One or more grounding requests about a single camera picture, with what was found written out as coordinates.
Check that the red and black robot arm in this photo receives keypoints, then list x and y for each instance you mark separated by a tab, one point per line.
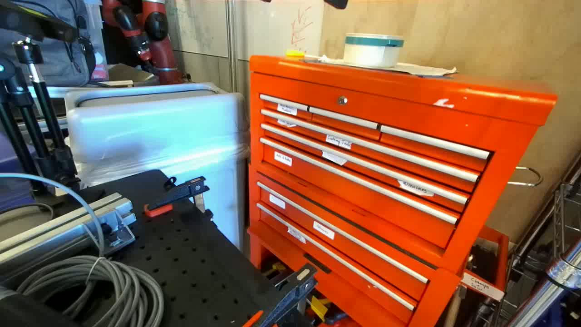
158	42

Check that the white pot with teal rim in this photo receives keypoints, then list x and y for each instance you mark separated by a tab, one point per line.
372	51

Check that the small yellow object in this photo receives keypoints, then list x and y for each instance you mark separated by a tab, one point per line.
294	55

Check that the silver chest keyhole lock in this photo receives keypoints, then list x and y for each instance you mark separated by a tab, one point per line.
341	101

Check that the white cloth sheet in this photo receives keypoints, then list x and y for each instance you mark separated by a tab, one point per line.
423	70

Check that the white plastic storage bin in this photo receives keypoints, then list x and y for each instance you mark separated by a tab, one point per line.
156	133

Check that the orange metal tool chest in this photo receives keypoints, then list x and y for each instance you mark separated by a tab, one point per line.
387	230

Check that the grey backpack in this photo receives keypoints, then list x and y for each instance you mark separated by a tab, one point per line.
55	55

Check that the yellow hand tool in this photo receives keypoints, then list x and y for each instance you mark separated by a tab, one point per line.
318	308

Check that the aluminium bar with blue strip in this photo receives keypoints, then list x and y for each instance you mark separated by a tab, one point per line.
547	291

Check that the metal corner bracket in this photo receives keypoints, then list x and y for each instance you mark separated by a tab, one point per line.
118	233

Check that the black camera tripod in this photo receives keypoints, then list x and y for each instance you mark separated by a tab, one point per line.
36	121

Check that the aluminium extrusion rail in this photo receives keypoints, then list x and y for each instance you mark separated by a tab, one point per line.
55	228

